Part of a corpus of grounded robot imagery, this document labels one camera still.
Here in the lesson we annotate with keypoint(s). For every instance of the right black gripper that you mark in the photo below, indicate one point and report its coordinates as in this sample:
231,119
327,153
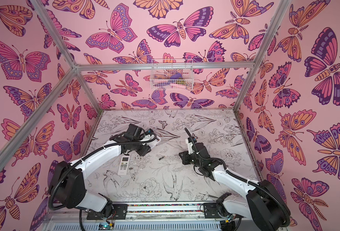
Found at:
188,156

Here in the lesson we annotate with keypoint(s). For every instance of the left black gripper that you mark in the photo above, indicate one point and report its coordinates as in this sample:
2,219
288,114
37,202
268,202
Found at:
145,149

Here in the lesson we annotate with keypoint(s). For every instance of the white remote with display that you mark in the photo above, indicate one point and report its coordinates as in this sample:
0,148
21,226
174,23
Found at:
154,143

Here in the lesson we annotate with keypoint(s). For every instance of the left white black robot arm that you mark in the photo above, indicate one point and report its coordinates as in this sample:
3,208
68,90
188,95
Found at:
67,188

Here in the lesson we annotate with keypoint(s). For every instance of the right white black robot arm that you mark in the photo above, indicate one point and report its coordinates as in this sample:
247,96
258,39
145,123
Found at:
262,203

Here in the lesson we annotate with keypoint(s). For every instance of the white battery cover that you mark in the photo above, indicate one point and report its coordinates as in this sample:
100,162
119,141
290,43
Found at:
197,170

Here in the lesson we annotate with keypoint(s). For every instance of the purple object in basket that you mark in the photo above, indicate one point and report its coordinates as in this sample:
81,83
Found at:
177,76

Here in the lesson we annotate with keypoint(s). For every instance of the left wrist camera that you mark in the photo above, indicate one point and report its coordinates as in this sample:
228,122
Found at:
150,136

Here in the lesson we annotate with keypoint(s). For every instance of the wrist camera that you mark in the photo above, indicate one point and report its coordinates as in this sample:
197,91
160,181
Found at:
150,136
191,145

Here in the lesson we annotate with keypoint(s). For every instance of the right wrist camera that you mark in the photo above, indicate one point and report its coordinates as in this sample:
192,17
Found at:
191,145

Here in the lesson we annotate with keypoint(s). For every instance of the white wire basket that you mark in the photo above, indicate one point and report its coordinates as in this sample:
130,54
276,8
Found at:
172,74

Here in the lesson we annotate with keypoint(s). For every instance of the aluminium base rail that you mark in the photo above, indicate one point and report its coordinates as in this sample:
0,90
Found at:
182,216

